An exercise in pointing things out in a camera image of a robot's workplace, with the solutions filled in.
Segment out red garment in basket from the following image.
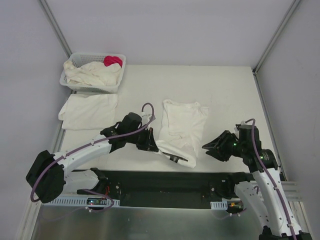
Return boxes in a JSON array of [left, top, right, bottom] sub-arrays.
[[103, 55, 123, 67]]

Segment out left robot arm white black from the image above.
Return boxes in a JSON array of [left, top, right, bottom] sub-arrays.
[[25, 112, 159, 204]]

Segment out left white cable duct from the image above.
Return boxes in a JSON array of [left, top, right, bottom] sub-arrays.
[[45, 196, 120, 208]]

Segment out aluminium frame post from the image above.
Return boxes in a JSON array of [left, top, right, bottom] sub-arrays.
[[37, 0, 72, 58], [252, 0, 302, 76]]

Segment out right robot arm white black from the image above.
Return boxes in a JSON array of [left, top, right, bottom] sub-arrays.
[[202, 118, 312, 240]]

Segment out right white cable duct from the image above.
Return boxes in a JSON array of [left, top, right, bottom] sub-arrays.
[[210, 200, 228, 211]]

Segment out folded white t shirt stack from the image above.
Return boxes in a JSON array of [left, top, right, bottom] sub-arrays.
[[58, 93, 118, 131]]

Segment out aluminium rail front right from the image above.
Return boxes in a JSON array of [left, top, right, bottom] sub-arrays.
[[281, 181, 302, 202]]

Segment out white cable duct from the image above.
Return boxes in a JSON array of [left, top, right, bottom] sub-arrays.
[[45, 196, 120, 208], [210, 200, 228, 211]]

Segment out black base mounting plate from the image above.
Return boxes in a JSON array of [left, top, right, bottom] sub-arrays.
[[91, 170, 254, 209]]

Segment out left aluminium frame post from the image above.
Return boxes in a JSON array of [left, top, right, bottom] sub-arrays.
[[37, 0, 72, 58]]

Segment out right aluminium frame post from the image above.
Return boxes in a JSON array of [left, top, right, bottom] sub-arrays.
[[252, 0, 302, 76]]

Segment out cream clothes in basket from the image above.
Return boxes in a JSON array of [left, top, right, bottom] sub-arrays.
[[63, 60, 122, 86]]

